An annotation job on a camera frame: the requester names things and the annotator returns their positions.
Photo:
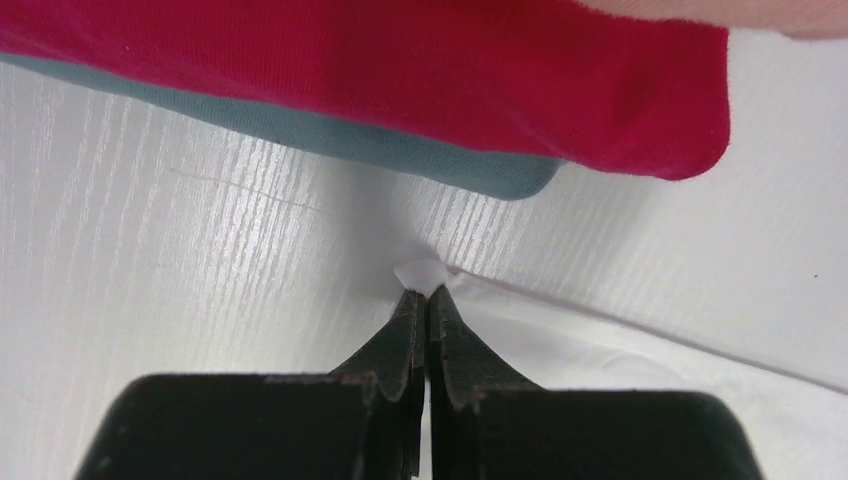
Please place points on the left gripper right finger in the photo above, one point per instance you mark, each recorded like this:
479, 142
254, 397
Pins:
488, 421

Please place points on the folded teal t-shirt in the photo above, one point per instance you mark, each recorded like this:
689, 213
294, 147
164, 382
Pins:
499, 175

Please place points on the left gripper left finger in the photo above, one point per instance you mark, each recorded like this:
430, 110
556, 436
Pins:
362, 420

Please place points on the white t-shirt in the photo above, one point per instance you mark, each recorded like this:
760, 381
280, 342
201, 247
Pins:
798, 428

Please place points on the folded salmon pink t-shirt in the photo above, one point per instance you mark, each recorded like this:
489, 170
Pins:
798, 19

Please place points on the folded red t-shirt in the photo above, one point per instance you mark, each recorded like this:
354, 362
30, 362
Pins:
546, 78

